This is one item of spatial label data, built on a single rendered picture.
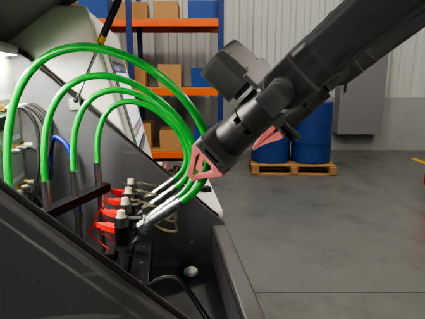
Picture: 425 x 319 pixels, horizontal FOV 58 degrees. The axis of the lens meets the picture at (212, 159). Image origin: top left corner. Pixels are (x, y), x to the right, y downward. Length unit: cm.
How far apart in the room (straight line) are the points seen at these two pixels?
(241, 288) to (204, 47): 656
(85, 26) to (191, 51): 619
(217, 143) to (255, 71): 12
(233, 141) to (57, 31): 67
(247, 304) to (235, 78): 43
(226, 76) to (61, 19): 66
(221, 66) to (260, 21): 678
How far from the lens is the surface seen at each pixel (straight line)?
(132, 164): 106
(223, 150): 57
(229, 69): 53
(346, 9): 44
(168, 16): 611
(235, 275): 86
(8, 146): 77
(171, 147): 617
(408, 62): 804
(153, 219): 68
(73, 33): 110
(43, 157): 84
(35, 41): 112
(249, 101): 54
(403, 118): 806
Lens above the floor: 137
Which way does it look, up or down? 12 degrees down
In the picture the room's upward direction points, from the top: straight up
